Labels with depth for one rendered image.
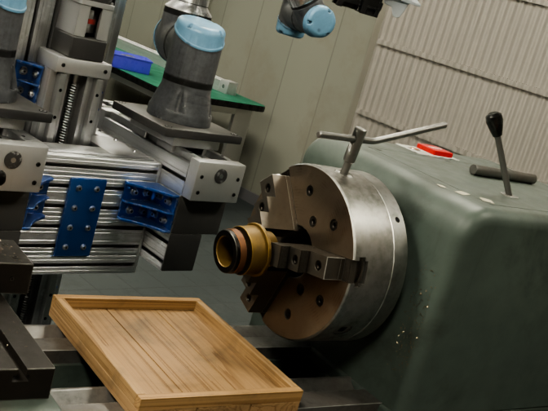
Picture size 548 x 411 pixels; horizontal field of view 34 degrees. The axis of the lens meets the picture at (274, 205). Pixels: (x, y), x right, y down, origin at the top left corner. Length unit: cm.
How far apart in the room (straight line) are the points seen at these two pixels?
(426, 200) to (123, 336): 58
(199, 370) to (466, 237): 49
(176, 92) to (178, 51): 9
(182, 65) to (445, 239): 79
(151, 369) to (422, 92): 416
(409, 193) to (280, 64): 480
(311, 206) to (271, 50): 493
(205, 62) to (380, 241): 71
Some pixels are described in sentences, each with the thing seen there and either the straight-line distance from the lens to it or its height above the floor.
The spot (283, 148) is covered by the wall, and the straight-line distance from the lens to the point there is 626.
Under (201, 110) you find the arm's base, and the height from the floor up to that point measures 120.
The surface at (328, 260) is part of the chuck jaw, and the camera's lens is 146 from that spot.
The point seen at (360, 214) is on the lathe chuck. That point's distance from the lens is 150.
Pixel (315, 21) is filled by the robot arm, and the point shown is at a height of 146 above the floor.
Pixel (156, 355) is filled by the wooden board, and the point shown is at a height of 88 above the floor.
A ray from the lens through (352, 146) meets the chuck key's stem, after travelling 155.
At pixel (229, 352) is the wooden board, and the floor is 88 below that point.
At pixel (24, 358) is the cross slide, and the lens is 123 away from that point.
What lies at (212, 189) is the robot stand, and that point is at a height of 106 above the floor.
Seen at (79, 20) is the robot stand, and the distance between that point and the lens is 196.
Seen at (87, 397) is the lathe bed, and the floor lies 86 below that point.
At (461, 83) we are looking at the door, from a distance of 530.
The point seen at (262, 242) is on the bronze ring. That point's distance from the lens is 150.
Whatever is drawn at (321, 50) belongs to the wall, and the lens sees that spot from 612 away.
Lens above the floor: 151
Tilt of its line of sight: 13 degrees down
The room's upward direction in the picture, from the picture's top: 16 degrees clockwise
